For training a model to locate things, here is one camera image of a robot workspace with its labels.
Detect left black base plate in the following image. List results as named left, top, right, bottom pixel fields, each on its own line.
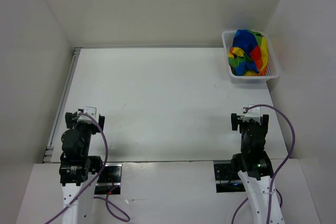
left=94, top=164, right=122, bottom=196

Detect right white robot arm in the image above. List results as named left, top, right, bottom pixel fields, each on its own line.
left=230, top=113, right=285, bottom=223

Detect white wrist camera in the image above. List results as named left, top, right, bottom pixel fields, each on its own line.
left=243, top=105, right=262, bottom=123
left=76, top=106, right=97, bottom=124

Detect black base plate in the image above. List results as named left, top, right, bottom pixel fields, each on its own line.
left=94, top=164, right=122, bottom=196
left=213, top=161, right=245, bottom=193

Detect rainbow striped shorts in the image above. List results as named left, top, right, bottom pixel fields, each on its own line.
left=228, top=29, right=268, bottom=76

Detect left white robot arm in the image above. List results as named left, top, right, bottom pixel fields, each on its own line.
left=59, top=107, right=105, bottom=223

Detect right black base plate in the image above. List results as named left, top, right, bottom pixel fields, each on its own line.
left=213, top=161, right=245, bottom=193

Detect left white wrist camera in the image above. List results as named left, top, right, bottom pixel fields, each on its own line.
left=76, top=106, right=97, bottom=124

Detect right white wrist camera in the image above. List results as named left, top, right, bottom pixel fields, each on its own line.
left=243, top=105, right=262, bottom=123

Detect white plastic basket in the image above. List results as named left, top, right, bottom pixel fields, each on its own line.
left=222, top=30, right=280, bottom=83

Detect aluminium table edge rail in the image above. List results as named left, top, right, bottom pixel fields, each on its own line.
left=42, top=47, right=82, bottom=163

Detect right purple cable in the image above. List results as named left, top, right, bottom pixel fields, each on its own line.
left=230, top=104, right=296, bottom=224

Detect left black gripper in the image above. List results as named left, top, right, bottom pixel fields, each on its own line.
left=66, top=112, right=104, bottom=155

